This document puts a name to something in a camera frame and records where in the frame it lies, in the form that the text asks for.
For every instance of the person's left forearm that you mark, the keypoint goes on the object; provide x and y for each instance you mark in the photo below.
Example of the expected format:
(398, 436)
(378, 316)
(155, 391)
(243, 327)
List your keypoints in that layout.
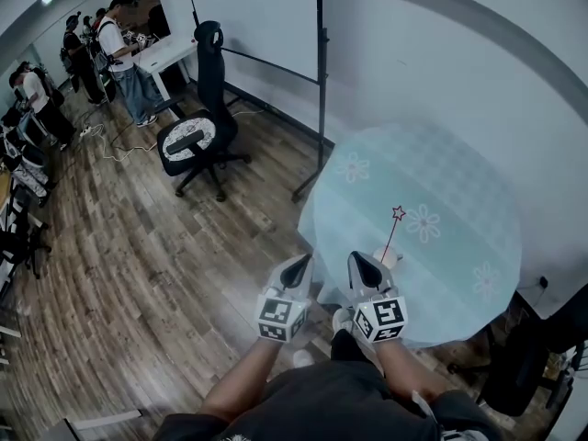
(243, 379)

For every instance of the whiteboard on black stand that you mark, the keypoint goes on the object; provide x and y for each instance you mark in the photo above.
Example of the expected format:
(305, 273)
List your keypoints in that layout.
(257, 12)

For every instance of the light blue floral tablecloth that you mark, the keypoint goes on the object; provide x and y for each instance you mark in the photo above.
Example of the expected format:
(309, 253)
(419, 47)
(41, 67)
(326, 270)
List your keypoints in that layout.
(413, 191)

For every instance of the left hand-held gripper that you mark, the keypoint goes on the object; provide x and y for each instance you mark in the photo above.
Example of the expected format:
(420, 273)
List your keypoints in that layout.
(275, 313)

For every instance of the person's left white shoe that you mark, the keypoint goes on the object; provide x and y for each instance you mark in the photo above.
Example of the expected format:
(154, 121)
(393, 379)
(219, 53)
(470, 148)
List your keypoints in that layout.
(303, 358)

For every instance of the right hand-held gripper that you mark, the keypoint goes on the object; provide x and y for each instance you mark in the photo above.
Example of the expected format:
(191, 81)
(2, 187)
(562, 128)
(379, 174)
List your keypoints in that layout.
(388, 313)

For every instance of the white desk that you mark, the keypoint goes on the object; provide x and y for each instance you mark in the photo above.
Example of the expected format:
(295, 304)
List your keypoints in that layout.
(170, 53)

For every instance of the person's white shoe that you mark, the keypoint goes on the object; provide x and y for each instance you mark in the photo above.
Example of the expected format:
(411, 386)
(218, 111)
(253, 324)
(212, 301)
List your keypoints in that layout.
(303, 358)
(342, 320)

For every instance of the person's right forearm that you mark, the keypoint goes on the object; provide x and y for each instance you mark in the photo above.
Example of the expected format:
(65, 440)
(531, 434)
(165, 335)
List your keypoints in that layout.
(409, 375)

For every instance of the black mesh office chair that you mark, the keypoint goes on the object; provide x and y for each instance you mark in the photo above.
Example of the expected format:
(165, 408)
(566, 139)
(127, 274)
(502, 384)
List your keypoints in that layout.
(18, 246)

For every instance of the white power strip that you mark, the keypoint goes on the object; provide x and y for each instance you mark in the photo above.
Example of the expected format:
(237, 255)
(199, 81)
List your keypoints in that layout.
(85, 132)

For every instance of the person's right white shoe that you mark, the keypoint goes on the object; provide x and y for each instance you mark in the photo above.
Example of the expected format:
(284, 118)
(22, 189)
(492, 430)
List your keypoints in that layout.
(342, 320)

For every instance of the black chair with armrests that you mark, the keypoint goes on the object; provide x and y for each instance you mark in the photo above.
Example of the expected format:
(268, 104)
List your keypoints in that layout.
(519, 365)

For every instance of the black high-back chair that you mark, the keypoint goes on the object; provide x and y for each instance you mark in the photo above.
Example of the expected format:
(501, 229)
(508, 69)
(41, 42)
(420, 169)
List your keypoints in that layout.
(158, 21)

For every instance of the person's black clothing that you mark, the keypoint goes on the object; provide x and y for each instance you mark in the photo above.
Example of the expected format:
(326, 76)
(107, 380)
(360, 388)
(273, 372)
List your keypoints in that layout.
(331, 407)

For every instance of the black office chair patterned seat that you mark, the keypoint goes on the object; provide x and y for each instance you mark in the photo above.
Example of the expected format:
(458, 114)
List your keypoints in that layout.
(216, 104)

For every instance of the red star wand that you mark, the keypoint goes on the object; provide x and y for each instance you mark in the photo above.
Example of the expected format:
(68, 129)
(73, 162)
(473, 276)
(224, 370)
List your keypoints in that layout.
(391, 234)

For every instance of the white cup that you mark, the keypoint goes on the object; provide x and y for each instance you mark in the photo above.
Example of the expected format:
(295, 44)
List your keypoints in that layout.
(392, 259)

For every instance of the black table with white frame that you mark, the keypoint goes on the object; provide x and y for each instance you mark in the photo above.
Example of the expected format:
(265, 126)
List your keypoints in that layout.
(105, 418)

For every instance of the black wall socket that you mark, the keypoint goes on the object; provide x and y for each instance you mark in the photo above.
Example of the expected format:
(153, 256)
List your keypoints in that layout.
(543, 282)

